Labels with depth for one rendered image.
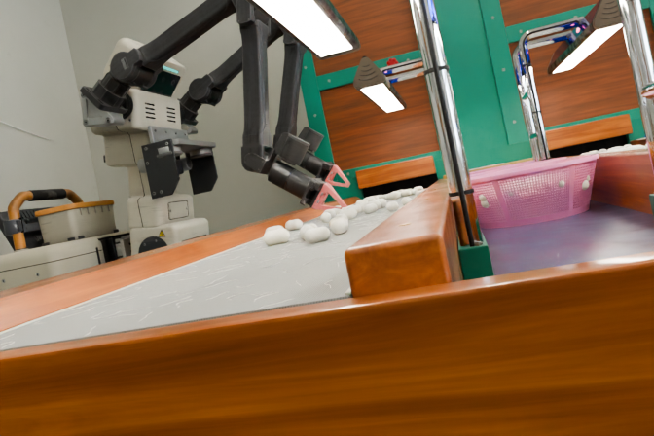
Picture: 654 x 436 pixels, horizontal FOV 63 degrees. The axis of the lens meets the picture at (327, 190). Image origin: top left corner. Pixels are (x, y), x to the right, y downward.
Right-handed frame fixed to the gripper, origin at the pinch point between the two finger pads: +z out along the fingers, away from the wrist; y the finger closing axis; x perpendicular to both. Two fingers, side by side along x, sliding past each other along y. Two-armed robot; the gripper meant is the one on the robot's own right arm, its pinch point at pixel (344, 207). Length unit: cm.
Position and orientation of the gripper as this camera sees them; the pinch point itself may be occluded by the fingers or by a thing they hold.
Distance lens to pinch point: 126.3
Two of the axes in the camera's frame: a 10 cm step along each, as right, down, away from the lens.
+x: -4.5, 8.9, 1.3
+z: 8.7, 4.6, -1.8
